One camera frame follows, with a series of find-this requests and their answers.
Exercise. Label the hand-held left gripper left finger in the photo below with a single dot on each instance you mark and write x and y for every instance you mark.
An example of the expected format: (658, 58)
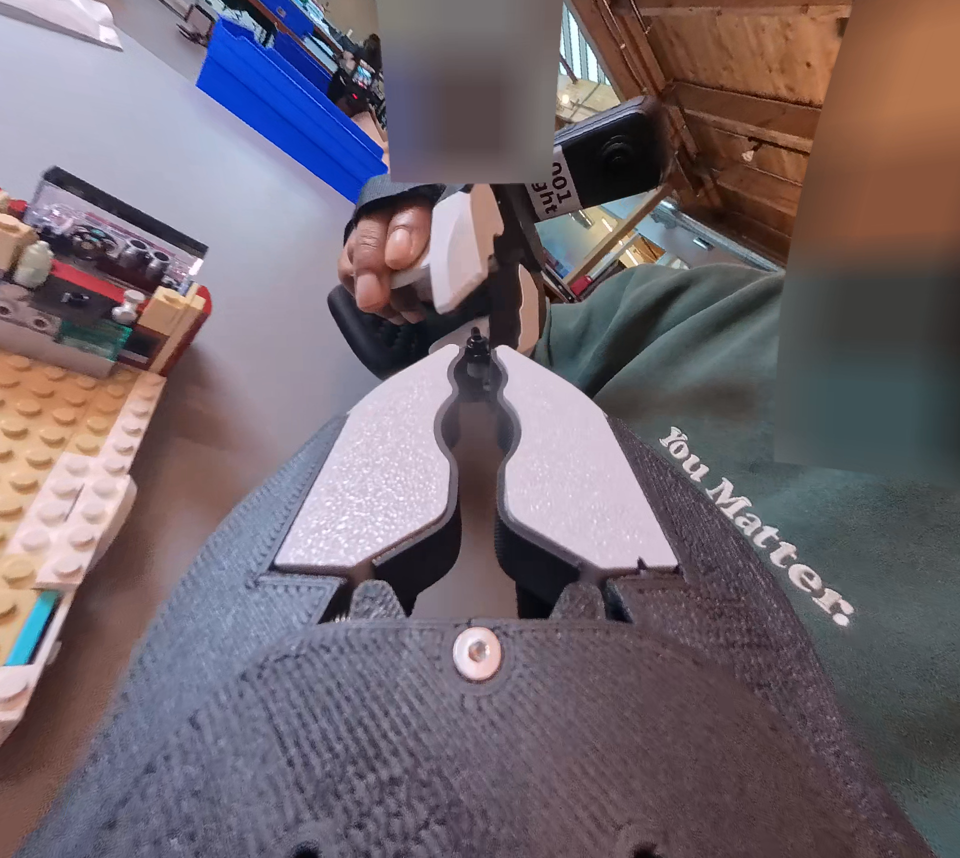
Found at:
(367, 483)

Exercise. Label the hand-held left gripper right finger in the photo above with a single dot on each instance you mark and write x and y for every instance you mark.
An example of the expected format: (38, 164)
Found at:
(585, 490)

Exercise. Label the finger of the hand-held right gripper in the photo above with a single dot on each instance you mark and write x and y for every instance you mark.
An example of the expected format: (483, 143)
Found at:
(531, 318)
(465, 243)

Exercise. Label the small black knobby brick piece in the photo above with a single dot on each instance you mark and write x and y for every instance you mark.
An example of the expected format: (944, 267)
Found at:
(475, 342)

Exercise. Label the tan white red brick vehicle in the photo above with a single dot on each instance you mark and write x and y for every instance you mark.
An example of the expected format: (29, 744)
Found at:
(60, 423)

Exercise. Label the person's right hand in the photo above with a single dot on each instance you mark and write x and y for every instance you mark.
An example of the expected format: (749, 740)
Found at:
(375, 258)

